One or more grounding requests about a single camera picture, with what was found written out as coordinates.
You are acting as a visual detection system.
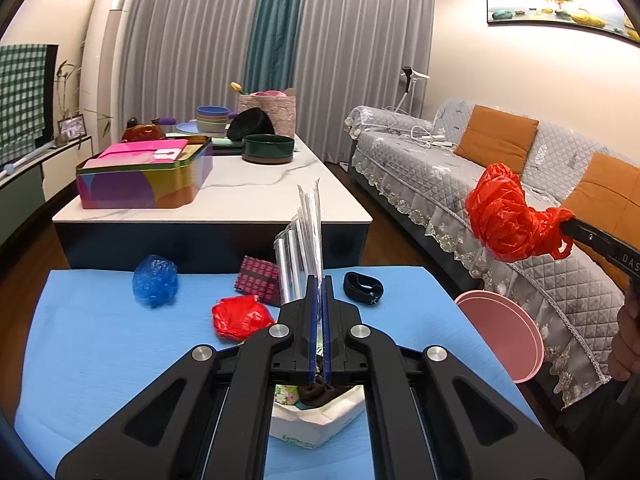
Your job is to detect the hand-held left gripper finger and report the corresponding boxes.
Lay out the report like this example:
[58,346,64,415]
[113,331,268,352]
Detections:
[322,276,586,480]
[55,276,325,480]

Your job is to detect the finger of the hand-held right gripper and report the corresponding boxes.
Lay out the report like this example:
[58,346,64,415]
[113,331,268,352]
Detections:
[560,216,609,257]

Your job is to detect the black elastic band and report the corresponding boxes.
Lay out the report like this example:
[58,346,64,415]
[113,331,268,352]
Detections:
[343,271,385,306]

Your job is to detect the small red plastic bag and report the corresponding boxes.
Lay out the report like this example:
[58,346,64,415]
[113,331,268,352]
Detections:
[211,295,277,345]

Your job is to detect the large red plastic bag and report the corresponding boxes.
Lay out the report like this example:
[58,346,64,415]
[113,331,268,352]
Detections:
[465,162,577,262]

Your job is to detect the clear plastic wrapper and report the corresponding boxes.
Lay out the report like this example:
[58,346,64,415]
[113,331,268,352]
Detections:
[274,177,326,306]

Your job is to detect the white paper box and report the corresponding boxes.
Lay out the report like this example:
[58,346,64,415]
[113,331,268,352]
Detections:
[270,382,366,451]

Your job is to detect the pink round bin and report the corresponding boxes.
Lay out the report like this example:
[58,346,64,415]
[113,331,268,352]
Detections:
[454,290,545,385]

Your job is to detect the person's right hand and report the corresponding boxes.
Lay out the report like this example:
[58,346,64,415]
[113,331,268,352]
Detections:
[609,280,640,383]

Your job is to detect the orange cushion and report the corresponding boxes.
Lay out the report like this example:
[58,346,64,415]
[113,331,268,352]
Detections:
[454,105,540,175]
[562,152,640,273]

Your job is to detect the maroon patterned packet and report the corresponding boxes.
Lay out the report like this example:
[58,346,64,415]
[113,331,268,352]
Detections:
[233,256,282,307]

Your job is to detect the white marble coffee table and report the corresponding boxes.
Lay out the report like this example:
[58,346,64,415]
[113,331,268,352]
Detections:
[52,134,373,271]

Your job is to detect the crumpled blue plastic bag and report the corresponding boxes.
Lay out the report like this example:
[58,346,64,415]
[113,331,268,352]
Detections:
[132,254,179,309]

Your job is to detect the grey quilted sofa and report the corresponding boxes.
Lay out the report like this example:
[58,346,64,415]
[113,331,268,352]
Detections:
[345,99,640,411]

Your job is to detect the dark green bowl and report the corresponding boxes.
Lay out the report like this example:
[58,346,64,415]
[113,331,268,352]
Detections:
[241,134,295,164]

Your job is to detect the black pot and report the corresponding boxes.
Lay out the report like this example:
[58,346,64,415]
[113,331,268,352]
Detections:
[226,106,276,142]

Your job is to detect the blue table cover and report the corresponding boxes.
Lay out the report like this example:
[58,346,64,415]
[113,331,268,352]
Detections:
[14,267,543,480]

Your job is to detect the pink fabric basket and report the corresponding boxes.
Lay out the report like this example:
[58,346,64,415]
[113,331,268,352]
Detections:
[237,87,297,136]

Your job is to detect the colourful tin box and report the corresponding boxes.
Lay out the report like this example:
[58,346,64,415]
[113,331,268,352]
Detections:
[76,139,214,210]

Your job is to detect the white floor lamp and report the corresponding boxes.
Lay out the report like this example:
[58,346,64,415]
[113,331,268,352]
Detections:
[397,66,431,113]

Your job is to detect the pink paper box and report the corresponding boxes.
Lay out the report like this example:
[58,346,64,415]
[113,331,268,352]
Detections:
[82,140,190,168]

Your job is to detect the brown teapot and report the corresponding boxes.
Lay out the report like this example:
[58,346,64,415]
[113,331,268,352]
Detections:
[121,118,167,143]

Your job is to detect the grey curtain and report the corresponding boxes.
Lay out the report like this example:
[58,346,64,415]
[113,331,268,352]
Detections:
[117,0,266,126]
[292,0,436,163]

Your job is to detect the teal curtain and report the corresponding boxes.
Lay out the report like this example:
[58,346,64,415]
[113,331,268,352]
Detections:
[243,0,307,97]

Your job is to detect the television cabinet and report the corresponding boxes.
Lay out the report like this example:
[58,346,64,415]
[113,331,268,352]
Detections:
[0,135,93,248]

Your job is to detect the white stick with blue tip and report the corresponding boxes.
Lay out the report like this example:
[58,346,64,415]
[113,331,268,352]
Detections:
[0,141,53,177]

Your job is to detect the white standing air conditioner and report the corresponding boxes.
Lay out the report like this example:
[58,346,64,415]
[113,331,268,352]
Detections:
[80,0,138,142]

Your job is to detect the bamboo plant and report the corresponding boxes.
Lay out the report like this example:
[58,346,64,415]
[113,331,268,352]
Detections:
[52,60,113,138]

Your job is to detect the black television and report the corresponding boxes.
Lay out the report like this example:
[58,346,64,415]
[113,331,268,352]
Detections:
[0,44,60,161]

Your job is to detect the green checked cloth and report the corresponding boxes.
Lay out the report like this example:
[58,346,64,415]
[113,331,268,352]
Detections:
[0,44,48,161]

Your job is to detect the framed wall picture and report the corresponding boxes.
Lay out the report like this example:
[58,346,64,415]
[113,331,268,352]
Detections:
[486,0,640,48]

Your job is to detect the photo frame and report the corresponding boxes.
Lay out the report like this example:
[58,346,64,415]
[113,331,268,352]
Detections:
[56,115,88,147]

